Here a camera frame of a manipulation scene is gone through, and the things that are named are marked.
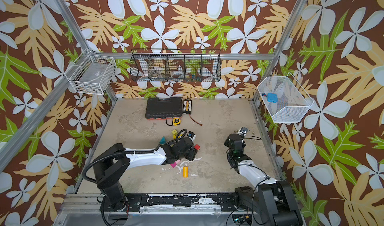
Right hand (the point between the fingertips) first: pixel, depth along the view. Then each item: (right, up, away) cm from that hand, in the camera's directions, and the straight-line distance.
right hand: (232, 134), depth 89 cm
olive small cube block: (-36, 0, +10) cm, 37 cm away
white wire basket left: (-83, +36, -3) cm, 91 cm away
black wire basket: (-35, +45, +8) cm, 57 cm away
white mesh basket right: (+29, +19, -12) cm, 36 cm away
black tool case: (-46, +17, +23) cm, 54 cm away
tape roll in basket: (-34, +39, +10) cm, 53 cm away
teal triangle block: (-44, -5, +7) cm, 45 cm away
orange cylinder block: (-28, -20, -5) cm, 35 cm away
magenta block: (-35, -17, -3) cm, 39 cm away
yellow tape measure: (-35, +7, +15) cm, 39 cm away
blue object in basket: (+22, +22, -3) cm, 32 cm away
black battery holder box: (-28, +19, +26) cm, 42 cm away
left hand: (-23, -8, -1) cm, 24 cm away
